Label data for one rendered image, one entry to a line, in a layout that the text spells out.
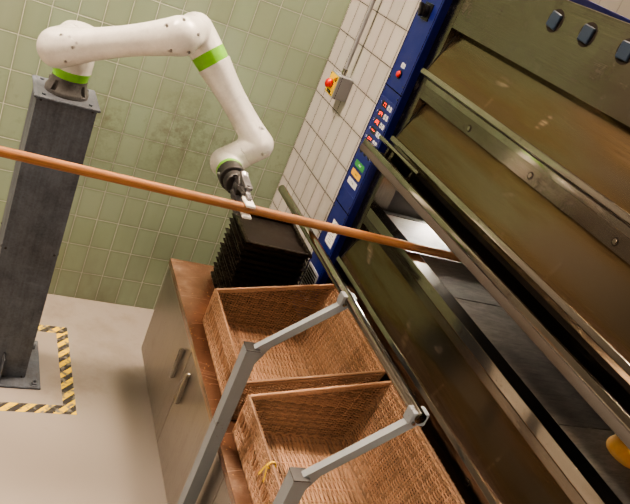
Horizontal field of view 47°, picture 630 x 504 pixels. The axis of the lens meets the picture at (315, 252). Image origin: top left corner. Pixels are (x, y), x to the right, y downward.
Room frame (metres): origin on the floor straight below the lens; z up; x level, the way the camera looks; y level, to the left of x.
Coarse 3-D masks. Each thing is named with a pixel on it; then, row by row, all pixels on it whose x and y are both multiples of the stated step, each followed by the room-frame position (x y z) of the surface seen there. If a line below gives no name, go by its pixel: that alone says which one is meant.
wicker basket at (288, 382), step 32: (224, 288) 2.41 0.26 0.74; (256, 288) 2.46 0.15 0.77; (288, 288) 2.52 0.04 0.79; (320, 288) 2.57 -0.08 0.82; (224, 320) 2.21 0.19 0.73; (256, 320) 2.48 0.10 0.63; (288, 320) 2.54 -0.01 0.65; (352, 320) 2.39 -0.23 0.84; (224, 352) 2.11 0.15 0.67; (288, 352) 2.42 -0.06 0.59; (352, 352) 2.29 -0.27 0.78; (224, 384) 2.03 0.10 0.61; (256, 384) 1.93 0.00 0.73; (288, 384) 2.22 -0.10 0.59; (320, 384) 2.03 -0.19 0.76; (320, 416) 2.05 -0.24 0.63
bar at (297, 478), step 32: (288, 192) 2.45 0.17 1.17; (320, 256) 2.06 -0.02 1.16; (320, 320) 1.84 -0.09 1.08; (256, 352) 1.76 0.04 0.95; (384, 352) 1.63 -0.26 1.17; (224, 416) 1.75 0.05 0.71; (416, 416) 1.43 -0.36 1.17; (352, 448) 1.39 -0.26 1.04; (192, 480) 1.74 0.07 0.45; (288, 480) 1.34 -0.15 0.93
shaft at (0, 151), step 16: (16, 160) 1.79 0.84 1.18; (32, 160) 1.80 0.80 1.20; (48, 160) 1.82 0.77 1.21; (96, 176) 1.88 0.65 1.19; (112, 176) 1.90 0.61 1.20; (128, 176) 1.93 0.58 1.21; (160, 192) 1.96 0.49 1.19; (176, 192) 1.98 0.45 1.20; (192, 192) 2.01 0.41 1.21; (240, 208) 2.08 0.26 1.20; (256, 208) 2.10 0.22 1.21; (304, 224) 2.18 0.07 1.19; (320, 224) 2.21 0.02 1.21; (336, 224) 2.25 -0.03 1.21; (368, 240) 2.29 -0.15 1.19; (384, 240) 2.32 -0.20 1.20; (400, 240) 2.35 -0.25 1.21; (448, 256) 2.44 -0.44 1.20
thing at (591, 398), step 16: (400, 192) 2.25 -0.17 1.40; (416, 208) 2.15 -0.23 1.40; (432, 224) 2.05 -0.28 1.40; (448, 240) 1.96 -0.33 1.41; (464, 256) 1.88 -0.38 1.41; (480, 256) 1.96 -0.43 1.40; (480, 272) 1.80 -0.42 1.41; (496, 272) 1.89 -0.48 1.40; (496, 288) 1.73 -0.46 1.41; (512, 288) 1.82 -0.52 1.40; (512, 304) 1.67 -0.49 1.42; (528, 304) 1.76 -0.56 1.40; (544, 320) 1.70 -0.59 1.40; (528, 336) 1.58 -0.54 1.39; (560, 336) 1.65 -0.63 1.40; (544, 352) 1.52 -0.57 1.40; (576, 352) 1.60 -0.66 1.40; (560, 368) 1.47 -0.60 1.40; (592, 368) 1.55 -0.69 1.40; (576, 384) 1.42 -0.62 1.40; (608, 384) 1.50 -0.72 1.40; (592, 400) 1.37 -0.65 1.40; (624, 400) 1.46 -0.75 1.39; (608, 416) 1.32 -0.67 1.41; (624, 432) 1.28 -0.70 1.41
